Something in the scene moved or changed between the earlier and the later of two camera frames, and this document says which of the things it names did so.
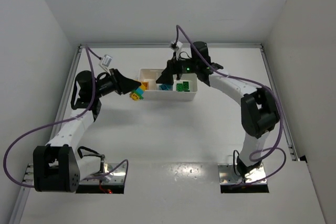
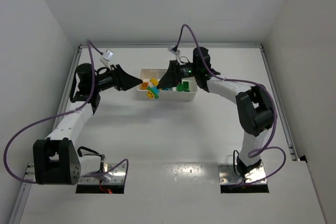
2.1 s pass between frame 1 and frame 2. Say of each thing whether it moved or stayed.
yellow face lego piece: moved
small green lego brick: stayed
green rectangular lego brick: stayed
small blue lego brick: moved
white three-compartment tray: stayed
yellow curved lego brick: stayed
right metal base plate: stayed
